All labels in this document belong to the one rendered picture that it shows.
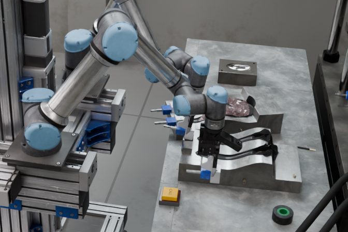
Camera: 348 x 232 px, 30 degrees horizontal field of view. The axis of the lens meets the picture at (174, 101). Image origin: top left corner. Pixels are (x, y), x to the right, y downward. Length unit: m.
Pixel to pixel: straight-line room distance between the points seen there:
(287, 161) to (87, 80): 1.03
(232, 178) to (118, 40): 0.88
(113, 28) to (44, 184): 0.73
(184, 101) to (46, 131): 0.49
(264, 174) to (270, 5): 2.48
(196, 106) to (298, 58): 1.57
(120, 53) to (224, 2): 2.94
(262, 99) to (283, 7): 1.95
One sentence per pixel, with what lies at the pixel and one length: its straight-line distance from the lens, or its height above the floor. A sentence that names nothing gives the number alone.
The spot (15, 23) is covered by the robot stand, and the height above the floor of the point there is 1.45.
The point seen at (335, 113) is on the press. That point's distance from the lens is 3.34.
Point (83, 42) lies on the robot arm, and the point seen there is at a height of 1.26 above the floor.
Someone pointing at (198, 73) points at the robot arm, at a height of 1.25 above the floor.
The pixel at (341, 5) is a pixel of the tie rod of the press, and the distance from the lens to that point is 3.72.
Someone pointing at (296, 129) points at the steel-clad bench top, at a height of 0.80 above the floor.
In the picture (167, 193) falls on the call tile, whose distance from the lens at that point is 2.57.
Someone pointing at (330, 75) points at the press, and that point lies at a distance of 3.69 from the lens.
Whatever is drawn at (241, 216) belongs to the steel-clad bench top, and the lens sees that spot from 2.56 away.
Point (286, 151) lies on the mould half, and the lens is 2.85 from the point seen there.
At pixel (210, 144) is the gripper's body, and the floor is 1.09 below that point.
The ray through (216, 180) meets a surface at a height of 0.92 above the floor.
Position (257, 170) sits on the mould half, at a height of 0.90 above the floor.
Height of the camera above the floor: 2.45
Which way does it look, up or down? 31 degrees down
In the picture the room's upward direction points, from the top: 4 degrees clockwise
